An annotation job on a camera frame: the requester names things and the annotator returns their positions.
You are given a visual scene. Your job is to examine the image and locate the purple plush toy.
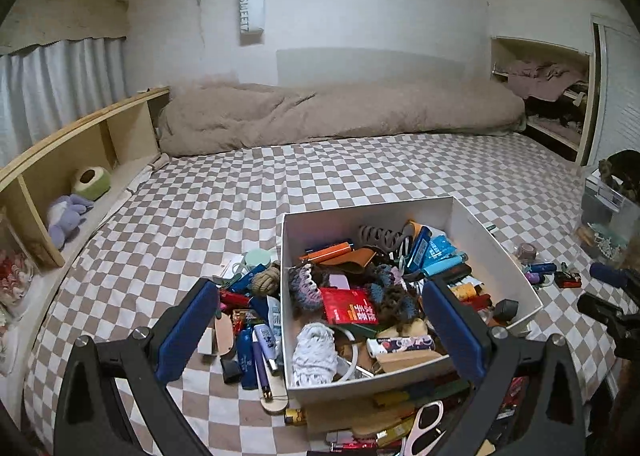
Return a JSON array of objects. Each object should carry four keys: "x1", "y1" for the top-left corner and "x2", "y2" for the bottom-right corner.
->
[{"x1": 47, "y1": 193, "x2": 96, "y2": 252}]

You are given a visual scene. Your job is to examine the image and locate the rope knot ball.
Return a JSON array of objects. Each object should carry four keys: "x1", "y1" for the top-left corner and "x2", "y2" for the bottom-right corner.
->
[{"x1": 248, "y1": 261, "x2": 282, "y2": 297}]

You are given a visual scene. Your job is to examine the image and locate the white purple lighter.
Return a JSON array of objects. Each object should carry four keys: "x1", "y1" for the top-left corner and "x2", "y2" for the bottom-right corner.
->
[{"x1": 254, "y1": 323, "x2": 281, "y2": 372}]

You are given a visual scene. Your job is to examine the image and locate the brown leather strap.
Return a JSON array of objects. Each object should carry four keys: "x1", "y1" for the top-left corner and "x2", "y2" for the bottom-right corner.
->
[{"x1": 310, "y1": 246, "x2": 383, "y2": 279}]

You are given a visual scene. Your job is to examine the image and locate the pink cloth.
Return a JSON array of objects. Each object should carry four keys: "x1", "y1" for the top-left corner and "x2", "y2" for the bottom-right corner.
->
[{"x1": 505, "y1": 61, "x2": 588, "y2": 102}]

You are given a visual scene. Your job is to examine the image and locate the purple pen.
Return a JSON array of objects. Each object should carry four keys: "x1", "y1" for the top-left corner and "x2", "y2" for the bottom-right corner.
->
[{"x1": 252, "y1": 343, "x2": 273, "y2": 389}]

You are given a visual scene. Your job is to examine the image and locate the mint green round tin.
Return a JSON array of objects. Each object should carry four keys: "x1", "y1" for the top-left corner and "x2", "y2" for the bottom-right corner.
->
[{"x1": 240, "y1": 248, "x2": 273, "y2": 277}]

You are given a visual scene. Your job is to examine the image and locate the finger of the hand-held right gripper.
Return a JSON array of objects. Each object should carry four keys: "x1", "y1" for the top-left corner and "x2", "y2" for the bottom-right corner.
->
[
  {"x1": 589, "y1": 262, "x2": 629, "y2": 290},
  {"x1": 576, "y1": 292, "x2": 640, "y2": 337}
]

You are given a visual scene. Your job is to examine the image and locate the black hair claw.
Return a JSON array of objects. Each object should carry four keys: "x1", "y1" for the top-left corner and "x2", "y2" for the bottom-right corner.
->
[{"x1": 356, "y1": 225, "x2": 408, "y2": 257}]

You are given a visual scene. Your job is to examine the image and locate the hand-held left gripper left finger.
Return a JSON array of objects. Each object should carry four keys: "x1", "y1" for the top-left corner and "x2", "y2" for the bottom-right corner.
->
[{"x1": 52, "y1": 278, "x2": 221, "y2": 456}]

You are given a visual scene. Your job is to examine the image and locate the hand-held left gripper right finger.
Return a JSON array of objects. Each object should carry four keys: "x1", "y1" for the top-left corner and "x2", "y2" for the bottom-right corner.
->
[{"x1": 422, "y1": 277, "x2": 586, "y2": 456}]

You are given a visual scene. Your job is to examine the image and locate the blue white wipes packet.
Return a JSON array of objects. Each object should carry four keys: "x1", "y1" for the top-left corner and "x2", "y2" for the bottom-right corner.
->
[{"x1": 265, "y1": 296, "x2": 283, "y2": 352}]

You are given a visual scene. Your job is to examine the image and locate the checkered bed sheet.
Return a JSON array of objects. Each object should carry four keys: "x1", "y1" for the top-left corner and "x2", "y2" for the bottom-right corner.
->
[{"x1": 22, "y1": 131, "x2": 631, "y2": 456}]

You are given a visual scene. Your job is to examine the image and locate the white handled scissors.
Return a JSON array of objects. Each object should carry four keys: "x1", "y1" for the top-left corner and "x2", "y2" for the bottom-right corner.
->
[{"x1": 400, "y1": 400, "x2": 446, "y2": 456}]

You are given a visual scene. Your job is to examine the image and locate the brown leather piece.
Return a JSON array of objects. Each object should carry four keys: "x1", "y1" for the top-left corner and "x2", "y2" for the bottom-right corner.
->
[{"x1": 212, "y1": 316, "x2": 236, "y2": 359}]

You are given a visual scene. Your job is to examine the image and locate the blue pink crochet piece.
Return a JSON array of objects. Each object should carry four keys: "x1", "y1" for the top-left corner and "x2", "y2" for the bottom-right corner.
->
[{"x1": 286, "y1": 266, "x2": 323, "y2": 312}]

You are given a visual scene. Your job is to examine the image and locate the white crochet bundle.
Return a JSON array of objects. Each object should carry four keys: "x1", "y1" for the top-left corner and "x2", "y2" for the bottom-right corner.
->
[{"x1": 291, "y1": 323, "x2": 337, "y2": 387}]

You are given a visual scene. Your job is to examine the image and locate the clear plastic container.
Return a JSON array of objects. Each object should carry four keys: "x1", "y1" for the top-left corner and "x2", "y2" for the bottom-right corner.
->
[{"x1": 575, "y1": 168, "x2": 640, "y2": 267}]

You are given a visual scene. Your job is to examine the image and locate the wooden paddle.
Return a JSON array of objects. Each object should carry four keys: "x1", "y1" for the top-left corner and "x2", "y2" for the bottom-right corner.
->
[{"x1": 260, "y1": 381, "x2": 291, "y2": 417}]

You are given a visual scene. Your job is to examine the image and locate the dark blue lighter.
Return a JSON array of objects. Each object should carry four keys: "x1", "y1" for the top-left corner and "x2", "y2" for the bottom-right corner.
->
[{"x1": 237, "y1": 328, "x2": 258, "y2": 391}]

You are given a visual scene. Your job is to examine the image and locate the dark brown blue crochet piece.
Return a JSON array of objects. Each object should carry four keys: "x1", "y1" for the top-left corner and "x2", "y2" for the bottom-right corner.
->
[{"x1": 367, "y1": 266, "x2": 426, "y2": 322}]

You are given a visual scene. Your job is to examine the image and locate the wooden block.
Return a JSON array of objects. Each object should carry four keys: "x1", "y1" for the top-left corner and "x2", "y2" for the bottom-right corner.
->
[{"x1": 375, "y1": 348, "x2": 443, "y2": 377}]

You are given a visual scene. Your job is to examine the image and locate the wooden bedside shelf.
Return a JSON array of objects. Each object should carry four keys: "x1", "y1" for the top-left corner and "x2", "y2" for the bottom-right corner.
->
[{"x1": 0, "y1": 86, "x2": 171, "y2": 269}]

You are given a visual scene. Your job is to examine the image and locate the red white patterned bag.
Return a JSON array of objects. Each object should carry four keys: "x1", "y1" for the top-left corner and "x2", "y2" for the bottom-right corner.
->
[{"x1": 0, "y1": 221, "x2": 41, "y2": 322}]

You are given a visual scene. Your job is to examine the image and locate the red packet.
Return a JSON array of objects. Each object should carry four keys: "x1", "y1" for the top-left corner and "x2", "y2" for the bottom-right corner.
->
[{"x1": 320, "y1": 287, "x2": 378, "y2": 326}]

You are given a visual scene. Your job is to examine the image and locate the white hanging bag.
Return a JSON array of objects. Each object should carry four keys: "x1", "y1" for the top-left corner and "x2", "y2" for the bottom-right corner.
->
[{"x1": 237, "y1": 0, "x2": 266, "y2": 47}]

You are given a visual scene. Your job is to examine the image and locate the white headband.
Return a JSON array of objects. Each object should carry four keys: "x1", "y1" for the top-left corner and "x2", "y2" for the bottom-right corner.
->
[{"x1": 330, "y1": 326, "x2": 373, "y2": 382}]

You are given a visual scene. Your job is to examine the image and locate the beige curtain valance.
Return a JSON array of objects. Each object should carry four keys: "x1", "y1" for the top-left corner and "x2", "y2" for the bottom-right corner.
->
[{"x1": 0, "y1": 0, "x2": 131, "y2": 57}]

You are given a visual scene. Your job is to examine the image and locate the dark cloth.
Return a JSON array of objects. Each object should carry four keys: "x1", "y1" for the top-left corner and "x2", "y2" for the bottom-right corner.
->
[{"x1": 597, "y1": 150, "x2": 640, "y2": 204}]

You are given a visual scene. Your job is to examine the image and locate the white floral print lighter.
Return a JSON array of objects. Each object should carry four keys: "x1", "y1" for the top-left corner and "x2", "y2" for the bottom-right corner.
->
[{"x1": 367, "y1": 336, "x2": 435, "y2": 354}]

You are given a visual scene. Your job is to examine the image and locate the person's right forearm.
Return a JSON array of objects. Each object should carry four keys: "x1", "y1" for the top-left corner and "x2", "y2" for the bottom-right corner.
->
[{"x1": 611, "y1": 361, "x2": 640, "y2": 456}]

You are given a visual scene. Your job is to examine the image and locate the avocado plush toy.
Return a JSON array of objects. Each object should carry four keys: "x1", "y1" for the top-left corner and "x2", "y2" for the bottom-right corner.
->
[{"x1": 72, "y1": 167, "x2": 112, "y2": 201}]

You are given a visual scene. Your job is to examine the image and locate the white louvred door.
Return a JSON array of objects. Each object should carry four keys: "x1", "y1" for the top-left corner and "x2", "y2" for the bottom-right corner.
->
[{"x1": 590, "y1": 13, "x2": 640, "y2": 172}]

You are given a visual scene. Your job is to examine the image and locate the small black case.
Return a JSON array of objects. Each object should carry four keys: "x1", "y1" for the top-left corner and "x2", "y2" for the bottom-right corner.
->
[{"x1": 220, "y1": 358, "x2": 243, "y2": 384}]

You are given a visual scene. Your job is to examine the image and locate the orange lighter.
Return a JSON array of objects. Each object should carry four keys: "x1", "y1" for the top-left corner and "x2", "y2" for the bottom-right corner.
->
[{"x1": 299, "y1": 243, "x2": 353, "y2": 262}]

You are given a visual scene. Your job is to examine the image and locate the closet shelf niche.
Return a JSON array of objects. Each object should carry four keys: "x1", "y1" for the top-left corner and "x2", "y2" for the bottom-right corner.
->
[{"x1": 489, "y1": 36, "x2": 598, "y2": 167}]

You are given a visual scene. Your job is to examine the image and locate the white cardboard box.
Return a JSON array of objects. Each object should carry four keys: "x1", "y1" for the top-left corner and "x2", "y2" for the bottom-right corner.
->
[{"x1": 280, "y1": 196, "x2": 545, "y2": 404}]

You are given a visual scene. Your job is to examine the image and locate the white curtain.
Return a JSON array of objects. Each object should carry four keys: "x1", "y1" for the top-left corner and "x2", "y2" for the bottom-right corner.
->
[{"x1": 0, "y1": 36, "x2": 128, "y2": 169}]

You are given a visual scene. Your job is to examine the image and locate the silver tiara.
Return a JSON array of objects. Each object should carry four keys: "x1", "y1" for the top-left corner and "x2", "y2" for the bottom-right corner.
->
[{"x1": 590, "y1": 231, "x2": 623, "y2": 259}]

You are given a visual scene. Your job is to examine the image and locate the beige duvet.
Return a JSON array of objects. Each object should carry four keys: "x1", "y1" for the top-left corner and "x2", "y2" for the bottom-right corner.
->
[{"x1": 157, "y1": 78, "x2": 528, "y2": 157}]

